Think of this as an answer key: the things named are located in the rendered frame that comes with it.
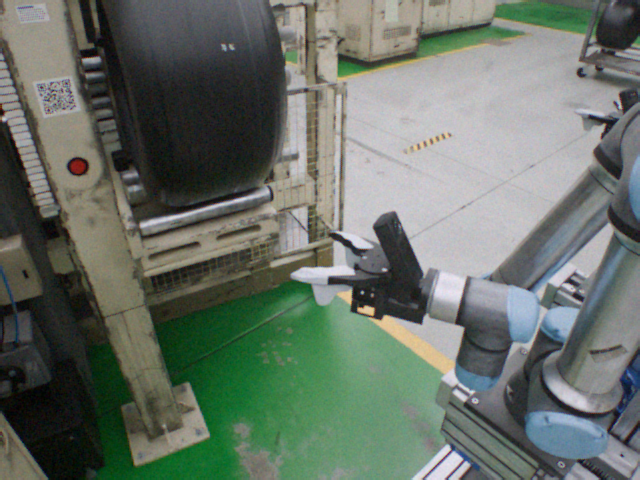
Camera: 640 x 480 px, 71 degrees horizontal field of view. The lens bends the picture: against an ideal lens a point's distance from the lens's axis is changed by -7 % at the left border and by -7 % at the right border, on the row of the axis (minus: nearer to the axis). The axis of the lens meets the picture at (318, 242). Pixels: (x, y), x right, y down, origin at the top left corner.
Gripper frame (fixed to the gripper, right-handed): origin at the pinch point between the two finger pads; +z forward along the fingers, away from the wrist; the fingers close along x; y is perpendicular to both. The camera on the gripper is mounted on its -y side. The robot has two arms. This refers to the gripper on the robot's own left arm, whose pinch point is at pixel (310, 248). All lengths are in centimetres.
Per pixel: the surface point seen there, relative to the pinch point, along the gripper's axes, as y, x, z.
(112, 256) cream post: 24, 12, 59
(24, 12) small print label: -33, 2, 61
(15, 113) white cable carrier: -14, 0, 66
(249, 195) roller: 10.1, 34.0, 31.1
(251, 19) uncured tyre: -32.1, 22.0, 23.5
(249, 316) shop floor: 95, 87, 64
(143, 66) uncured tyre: -24.2, 6.1, 36.3
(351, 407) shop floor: 99, 60, 5
